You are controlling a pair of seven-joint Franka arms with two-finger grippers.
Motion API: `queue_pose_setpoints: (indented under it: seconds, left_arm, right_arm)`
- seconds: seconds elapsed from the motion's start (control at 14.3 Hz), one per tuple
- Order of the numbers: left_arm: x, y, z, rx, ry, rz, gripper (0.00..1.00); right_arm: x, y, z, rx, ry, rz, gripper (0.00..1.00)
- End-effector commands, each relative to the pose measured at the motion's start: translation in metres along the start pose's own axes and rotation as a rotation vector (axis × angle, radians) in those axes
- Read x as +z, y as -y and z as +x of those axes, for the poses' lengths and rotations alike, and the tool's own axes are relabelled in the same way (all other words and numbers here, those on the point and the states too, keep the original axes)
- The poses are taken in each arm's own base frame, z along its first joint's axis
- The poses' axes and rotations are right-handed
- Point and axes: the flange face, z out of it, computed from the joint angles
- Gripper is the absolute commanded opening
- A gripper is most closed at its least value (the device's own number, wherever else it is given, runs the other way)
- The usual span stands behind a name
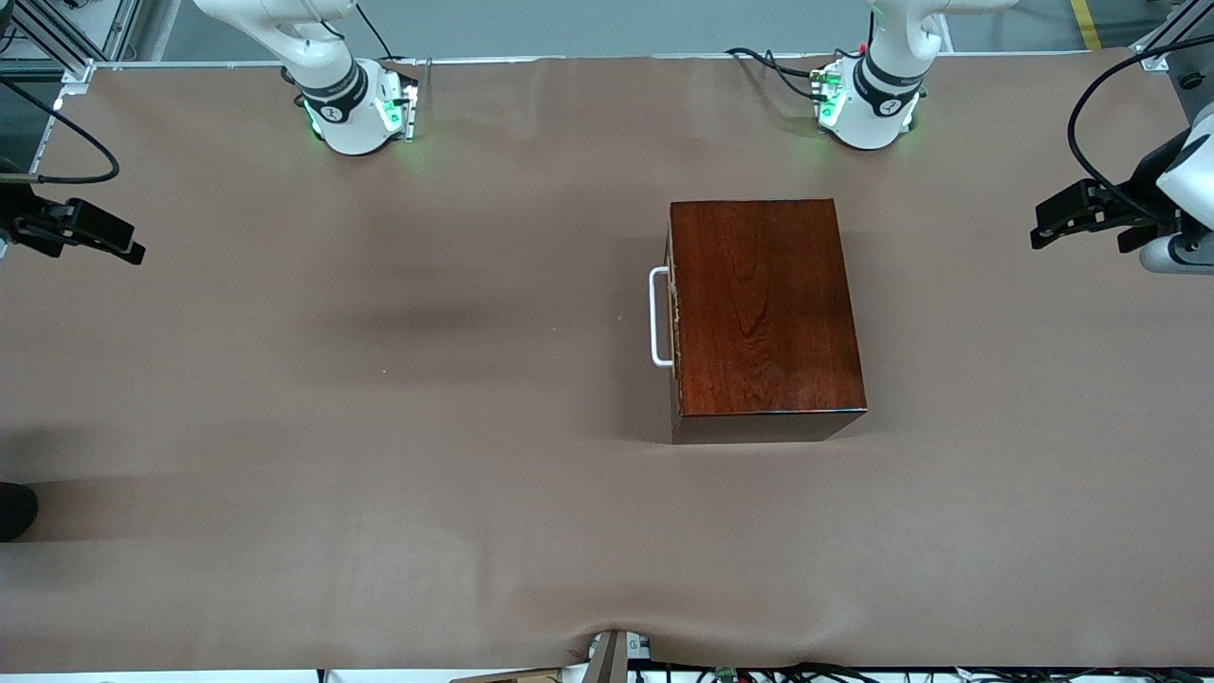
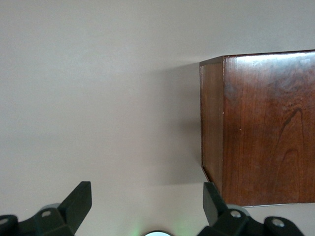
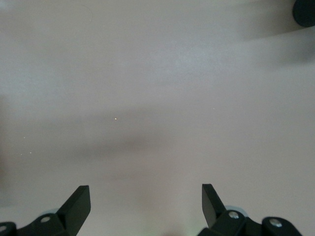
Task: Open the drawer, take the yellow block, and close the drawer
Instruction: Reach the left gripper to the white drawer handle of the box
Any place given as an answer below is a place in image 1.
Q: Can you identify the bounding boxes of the black left arm base cables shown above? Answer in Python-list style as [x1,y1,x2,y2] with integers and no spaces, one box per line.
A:
[726,46,837,102]

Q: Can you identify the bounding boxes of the black shoe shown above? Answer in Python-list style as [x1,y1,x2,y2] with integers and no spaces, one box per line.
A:
[0,482,40,544]

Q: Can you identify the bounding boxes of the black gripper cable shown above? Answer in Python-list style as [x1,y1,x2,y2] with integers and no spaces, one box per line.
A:
[0,81,120,185]
[1068,36,1214,225]

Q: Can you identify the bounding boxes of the light brown board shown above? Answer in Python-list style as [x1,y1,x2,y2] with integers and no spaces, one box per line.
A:
[451,667,562,683]

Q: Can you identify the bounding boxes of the aluminium frame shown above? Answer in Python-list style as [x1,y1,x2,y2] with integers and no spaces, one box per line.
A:
[1133,0,1214,126]
[0,0,143,191]

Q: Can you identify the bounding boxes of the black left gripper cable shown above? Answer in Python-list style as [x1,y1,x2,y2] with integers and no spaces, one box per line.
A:
[1068,36,1214,225]

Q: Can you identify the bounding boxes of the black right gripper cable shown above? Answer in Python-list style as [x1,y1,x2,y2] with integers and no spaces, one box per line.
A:
[0,81,120,185]

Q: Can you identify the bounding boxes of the dark wooden drawer box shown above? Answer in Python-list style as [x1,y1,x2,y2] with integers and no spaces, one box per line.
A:
[668,198,869,445]

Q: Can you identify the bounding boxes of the black right arm base cable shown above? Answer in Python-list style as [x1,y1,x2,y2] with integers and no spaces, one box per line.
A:
[356,0,395,61]

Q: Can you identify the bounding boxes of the brown tablecloth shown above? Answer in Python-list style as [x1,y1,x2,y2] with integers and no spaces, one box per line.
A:
[0,54,1214,674]

